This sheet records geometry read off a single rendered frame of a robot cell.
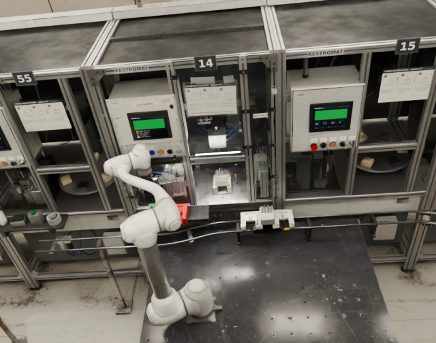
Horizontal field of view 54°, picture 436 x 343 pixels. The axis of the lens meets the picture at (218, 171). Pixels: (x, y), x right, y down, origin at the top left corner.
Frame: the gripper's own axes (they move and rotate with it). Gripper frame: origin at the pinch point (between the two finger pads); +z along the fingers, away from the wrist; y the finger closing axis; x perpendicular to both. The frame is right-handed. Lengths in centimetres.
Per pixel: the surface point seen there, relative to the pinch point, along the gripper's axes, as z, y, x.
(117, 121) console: -54, 13, -10
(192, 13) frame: -89, -34, -93
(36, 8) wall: -11, 194, -374
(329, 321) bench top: 40, -110, 75
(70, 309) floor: 117, 84, 9
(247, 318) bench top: 42, -61, 70
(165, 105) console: -64, -18, -9
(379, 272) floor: 106, -176, -6
